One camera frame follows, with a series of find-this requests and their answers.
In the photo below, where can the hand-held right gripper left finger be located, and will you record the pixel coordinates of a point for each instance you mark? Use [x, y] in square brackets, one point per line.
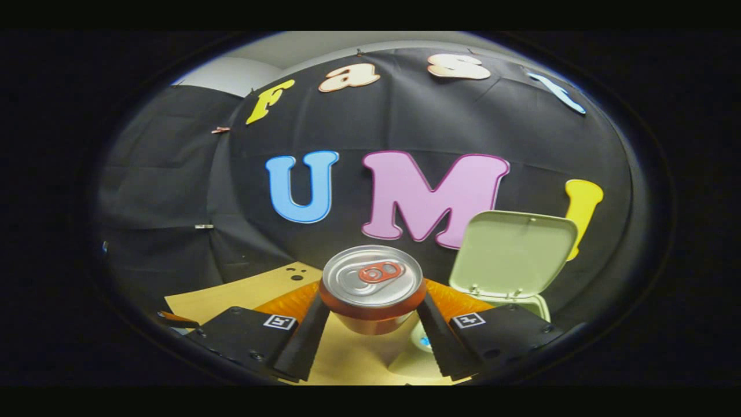
[301, 347]

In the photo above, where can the blue paper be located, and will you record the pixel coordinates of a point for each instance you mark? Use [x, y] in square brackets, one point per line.
[425, 341]

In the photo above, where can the orange pop can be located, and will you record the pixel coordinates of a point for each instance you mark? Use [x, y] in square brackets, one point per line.
[373, 284]

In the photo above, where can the green desktop garbage bin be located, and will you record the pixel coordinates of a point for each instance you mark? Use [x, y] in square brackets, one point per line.
[509, 255]

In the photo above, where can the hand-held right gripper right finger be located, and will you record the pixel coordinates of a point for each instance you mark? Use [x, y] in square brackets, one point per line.
[440, 341]

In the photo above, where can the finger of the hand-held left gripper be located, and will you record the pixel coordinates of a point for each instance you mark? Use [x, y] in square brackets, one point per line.
[176, 319]

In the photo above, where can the black backdrop cloth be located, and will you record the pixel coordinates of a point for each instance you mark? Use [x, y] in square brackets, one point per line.
[173, 174]

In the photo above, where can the copper cloth clip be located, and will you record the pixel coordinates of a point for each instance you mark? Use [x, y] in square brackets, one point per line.
[220, 130]

